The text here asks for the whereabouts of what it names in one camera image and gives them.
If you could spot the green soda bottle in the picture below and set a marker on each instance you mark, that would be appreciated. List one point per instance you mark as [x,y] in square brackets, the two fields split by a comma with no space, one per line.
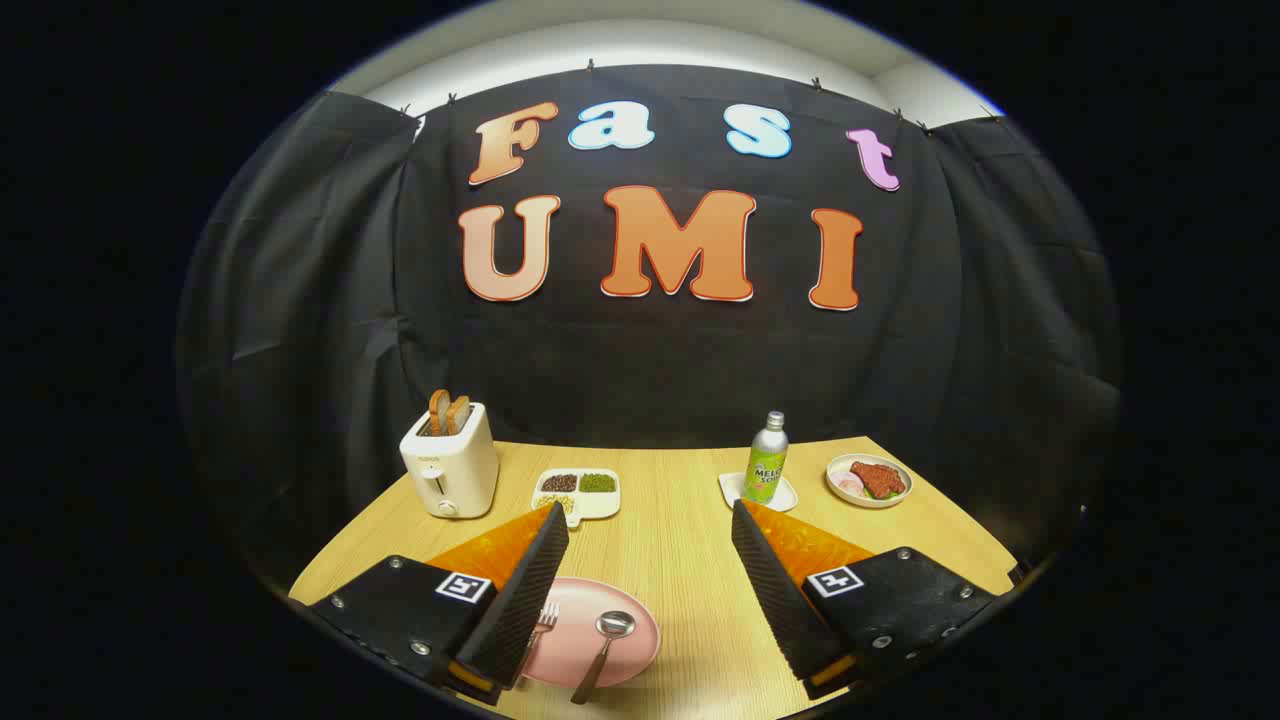
[766,470]

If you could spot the white toaster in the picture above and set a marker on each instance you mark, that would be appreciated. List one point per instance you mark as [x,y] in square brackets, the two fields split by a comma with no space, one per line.
[455,470]

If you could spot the reddish brown meat piece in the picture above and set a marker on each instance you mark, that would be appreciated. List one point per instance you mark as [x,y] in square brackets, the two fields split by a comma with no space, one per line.
[878,479]

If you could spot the white divided dish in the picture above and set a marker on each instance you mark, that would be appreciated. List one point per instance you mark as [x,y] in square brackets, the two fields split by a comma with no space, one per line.
[600,505]

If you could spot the pink ham slices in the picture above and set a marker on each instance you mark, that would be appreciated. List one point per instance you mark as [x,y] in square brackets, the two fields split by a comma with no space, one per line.
[848,486]

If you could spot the pile of yellow soybeans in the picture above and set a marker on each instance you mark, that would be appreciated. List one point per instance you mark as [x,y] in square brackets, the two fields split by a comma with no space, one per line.
[556,502]

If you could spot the brown bread slice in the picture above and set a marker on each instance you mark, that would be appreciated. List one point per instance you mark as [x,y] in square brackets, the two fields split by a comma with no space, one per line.
[438,410]
[458,414]

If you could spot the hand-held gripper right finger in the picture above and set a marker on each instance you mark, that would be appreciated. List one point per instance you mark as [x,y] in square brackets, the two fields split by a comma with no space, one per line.
[775,600]

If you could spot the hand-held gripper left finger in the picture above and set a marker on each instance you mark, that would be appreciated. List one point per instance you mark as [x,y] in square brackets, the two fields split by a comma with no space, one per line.
[520,600]

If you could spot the pink plate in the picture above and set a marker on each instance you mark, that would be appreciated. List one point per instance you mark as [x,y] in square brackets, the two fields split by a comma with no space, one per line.
[630,655]

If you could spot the white round plate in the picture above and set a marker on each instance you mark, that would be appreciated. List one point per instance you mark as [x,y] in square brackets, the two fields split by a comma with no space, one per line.
[895,498]

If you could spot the pile of green beans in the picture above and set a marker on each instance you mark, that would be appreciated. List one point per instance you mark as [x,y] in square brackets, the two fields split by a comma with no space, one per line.
[598,483]

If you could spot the white square coaster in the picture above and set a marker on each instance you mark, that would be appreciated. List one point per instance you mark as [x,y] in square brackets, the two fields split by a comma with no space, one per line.
[786,497]

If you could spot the pile of red beans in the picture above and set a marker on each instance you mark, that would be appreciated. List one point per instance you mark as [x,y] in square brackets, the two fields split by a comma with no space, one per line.
[559,483]

